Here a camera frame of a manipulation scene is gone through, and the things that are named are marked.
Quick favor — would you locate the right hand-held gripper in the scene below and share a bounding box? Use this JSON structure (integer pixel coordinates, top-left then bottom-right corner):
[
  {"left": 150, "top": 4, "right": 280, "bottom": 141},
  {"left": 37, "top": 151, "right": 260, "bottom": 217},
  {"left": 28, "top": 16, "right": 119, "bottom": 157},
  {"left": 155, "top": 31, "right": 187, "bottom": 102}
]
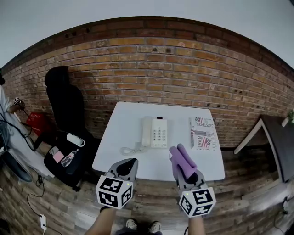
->
[{"left": 176, "top": 170, "right": 217, "bottom": 218}]

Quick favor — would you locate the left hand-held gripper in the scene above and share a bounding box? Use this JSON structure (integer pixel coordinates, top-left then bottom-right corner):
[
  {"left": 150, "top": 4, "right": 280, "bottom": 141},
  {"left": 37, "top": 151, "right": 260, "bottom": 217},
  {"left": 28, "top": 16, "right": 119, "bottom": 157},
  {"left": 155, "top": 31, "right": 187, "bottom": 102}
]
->
[{"left": 95, "top": 157, "right": 139, "bottom": 210}]

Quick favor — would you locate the purple cloth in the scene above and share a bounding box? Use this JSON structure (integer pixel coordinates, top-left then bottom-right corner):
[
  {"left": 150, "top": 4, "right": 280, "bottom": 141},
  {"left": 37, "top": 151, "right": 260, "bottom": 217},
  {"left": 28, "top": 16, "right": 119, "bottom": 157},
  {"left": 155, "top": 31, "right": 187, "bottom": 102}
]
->
[{"left": 169, "top": 143, "right": 198, "bottom": 181}]

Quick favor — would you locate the white desk telephone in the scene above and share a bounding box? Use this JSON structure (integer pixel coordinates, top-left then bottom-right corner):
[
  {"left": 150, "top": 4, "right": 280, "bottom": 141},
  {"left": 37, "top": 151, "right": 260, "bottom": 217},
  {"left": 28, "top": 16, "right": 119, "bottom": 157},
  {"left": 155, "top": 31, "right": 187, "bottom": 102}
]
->
[{"left": 140, "top": 116, "right": 170, "bottom": 149}]

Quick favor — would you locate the person's left forearm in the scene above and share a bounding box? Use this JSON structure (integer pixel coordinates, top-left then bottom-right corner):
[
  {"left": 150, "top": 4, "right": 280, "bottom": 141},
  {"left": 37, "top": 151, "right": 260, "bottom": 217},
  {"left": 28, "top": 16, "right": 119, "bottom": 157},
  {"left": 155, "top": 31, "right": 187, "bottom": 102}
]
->
[{"left": 85, "top": 207, "right": 117, "bottom": 235}]

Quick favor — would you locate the person's right forearm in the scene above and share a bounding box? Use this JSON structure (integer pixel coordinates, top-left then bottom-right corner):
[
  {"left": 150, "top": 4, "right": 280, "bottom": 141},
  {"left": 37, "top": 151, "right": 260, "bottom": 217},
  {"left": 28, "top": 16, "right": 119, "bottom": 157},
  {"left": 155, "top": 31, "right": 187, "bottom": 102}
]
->
[{"left": 188, "top": 215, "right": 207, "bottom": 235}]

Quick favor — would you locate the white telephone handset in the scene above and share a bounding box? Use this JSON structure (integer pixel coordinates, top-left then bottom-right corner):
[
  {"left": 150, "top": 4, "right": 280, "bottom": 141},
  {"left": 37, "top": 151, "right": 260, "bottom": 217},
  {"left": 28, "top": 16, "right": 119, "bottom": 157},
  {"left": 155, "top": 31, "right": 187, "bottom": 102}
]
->
[{"left": 141, "top": 116, "right": 153, "bottom": 147}]

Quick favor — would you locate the newspaper print box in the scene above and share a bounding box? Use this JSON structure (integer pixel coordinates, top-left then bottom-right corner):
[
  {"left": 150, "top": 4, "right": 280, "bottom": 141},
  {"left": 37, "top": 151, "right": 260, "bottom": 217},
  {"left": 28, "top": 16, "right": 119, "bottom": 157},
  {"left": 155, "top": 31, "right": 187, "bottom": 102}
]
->
[{"left": 188, "top": 116, "right": 218, "bottom": 151}]

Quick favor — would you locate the person's left shoe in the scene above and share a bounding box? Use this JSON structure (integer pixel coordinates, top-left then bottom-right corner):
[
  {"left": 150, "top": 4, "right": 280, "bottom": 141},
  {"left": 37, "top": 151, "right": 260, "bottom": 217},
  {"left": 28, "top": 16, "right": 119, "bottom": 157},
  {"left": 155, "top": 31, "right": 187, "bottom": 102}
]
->
[{"left": 125, "top": 218, "right": 138, "bottom": 230}]

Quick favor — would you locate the person's shoe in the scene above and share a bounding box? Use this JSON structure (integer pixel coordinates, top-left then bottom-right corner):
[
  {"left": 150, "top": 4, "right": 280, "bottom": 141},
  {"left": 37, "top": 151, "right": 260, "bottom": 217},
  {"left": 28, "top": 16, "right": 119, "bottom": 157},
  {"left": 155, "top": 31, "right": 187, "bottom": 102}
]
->
[
  {"left": 148, "top": 220, "right": 161, "bottom": 232},
  {"left": 125, "top": 218, "right": 138, "bottom": 230}
]

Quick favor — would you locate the clear plastic water bottle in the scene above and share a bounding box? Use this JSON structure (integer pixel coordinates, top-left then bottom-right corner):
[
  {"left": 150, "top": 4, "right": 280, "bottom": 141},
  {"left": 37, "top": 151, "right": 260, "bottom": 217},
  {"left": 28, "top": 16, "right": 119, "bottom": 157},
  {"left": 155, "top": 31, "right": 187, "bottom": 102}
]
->
[{"left": 61, "top": 149, "right": 79, "bottom": 168}]

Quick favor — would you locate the white oval case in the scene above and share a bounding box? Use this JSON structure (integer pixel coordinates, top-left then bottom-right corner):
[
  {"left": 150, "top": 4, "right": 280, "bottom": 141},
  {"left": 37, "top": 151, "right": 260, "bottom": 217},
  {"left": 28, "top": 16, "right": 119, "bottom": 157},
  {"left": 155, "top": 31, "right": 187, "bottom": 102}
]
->
[{"left": 66, "top": 133, "right": 85, "bottom": 146}]

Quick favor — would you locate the person's right shoe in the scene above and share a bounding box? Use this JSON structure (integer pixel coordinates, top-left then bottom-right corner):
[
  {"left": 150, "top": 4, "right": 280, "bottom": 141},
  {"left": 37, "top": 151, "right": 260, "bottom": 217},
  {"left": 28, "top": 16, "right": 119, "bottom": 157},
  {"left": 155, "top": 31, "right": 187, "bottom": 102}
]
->
[{"left": 148, "top": 220, "right": 161, "bottom": 232}]

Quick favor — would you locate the pink notepad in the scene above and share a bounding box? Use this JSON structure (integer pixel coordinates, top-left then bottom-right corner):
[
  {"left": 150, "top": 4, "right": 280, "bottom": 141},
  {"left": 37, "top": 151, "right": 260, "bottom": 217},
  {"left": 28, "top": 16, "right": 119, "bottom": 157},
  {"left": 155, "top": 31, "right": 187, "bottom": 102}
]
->
[{"left": 52, "top": 151, "right": 65, "bottom": 163}]

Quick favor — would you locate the black office chair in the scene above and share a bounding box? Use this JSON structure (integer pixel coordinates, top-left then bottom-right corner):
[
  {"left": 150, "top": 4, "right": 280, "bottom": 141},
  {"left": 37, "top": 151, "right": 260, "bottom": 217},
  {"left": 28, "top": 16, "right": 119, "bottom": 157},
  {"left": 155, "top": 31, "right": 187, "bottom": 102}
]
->
[{"left": 34, "top": 66, "right": 102, "bottom": 192}]

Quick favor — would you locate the red plastic crate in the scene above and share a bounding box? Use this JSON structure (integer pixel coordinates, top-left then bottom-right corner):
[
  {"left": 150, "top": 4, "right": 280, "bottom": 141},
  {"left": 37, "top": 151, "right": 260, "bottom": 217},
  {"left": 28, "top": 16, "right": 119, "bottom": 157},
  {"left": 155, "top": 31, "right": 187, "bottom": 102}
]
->
[{"left": 26, "top": 112, "right": 50, "bottom": 136}]

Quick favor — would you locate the dark grey rounded object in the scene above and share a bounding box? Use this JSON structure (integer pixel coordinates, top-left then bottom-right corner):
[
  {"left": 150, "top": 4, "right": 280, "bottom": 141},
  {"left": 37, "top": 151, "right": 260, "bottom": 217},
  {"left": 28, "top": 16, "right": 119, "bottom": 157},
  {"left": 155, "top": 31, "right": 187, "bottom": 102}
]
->
[{"left": 0, "top": 149, "right": 33, "bottom": 183}]

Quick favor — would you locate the small potted plant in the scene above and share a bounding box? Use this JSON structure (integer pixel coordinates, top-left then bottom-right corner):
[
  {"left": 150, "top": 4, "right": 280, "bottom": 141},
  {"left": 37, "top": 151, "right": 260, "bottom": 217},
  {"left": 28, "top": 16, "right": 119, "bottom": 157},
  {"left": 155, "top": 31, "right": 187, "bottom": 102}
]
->
[{"left": 281, "top": 109, "right": 294, "bottom": 127}]

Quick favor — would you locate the black floor cable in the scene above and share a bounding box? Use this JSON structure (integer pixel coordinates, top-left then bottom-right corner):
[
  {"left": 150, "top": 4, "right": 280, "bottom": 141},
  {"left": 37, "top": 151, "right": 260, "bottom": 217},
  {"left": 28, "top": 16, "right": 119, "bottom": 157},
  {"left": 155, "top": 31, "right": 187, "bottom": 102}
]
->
[{"left": 27, "top": 175, "right": 45, "bottom": 218}]

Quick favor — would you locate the black desk with white frame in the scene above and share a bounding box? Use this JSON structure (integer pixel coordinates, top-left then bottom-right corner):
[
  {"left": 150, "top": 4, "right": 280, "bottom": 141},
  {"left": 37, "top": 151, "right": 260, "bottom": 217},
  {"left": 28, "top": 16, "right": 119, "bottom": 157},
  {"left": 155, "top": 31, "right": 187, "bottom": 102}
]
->
[{"left": 233, "top": 114, "right": 294, "bottom": 183}]

